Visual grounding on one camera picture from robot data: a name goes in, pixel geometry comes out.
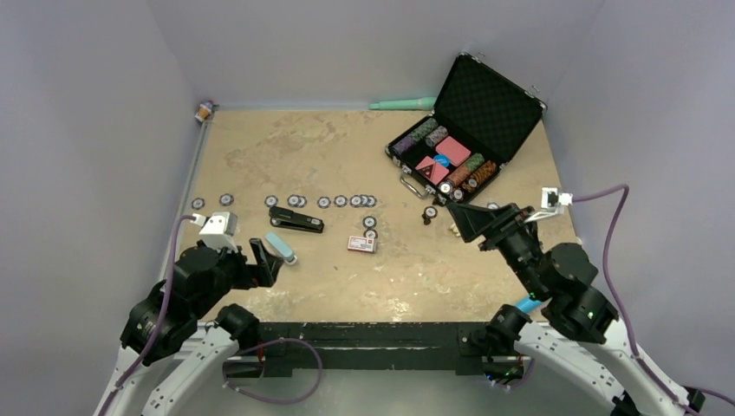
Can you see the pink card deck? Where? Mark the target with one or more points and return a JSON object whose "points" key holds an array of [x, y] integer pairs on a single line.
{"points": [[453, 150]]}

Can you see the poker chip above box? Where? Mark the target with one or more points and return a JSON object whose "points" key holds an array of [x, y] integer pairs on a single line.
{"points": [[369, 222]]}

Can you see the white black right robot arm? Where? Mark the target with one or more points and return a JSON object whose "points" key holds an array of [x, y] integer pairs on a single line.
{"points": [[585, 339]]}

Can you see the light blue stapler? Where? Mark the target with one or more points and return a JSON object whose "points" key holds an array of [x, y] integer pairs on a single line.
{"points": [[284, 250]]}

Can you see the poker chip far left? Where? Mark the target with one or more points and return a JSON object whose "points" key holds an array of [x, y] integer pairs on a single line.
{"points": [[197, 204]]}

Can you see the poker chip row right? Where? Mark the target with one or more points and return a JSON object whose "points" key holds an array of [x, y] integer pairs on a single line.
{"points": [[323, 202]]}

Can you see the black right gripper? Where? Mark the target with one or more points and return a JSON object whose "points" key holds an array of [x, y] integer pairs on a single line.
{"points": [[473, 220]]}

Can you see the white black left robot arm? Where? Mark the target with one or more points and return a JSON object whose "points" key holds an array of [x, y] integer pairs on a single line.
{"points": [[159, 325]]}

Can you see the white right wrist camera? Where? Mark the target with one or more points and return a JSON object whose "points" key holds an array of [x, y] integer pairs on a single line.
{"points": [[554, 202]]}

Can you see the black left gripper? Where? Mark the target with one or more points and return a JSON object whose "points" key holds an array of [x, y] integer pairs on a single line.
{"points": [[268, 263]]}

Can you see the blue dealer button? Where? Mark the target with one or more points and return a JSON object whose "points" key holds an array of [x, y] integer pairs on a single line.
{"points": [[442, 160]]}

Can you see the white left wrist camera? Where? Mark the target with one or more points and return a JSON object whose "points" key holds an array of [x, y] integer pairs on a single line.
{"points": [[217, 231]]}

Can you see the mint green tube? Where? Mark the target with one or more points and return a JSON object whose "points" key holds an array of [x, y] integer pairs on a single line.
{"points": [[419, 104]]}

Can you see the black poker chip case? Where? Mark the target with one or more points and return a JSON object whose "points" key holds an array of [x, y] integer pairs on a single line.
{"points": [[484, 112]]}

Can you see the blue pen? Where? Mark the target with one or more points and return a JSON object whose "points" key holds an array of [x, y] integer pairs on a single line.
{"points": [[528, 305]]}

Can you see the black stapler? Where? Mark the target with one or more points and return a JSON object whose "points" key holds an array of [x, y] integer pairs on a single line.
{"points": [[290, 220]]}

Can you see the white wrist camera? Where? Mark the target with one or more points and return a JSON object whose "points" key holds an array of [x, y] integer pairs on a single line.
{"points": [[554, 202], [217, 231]]}

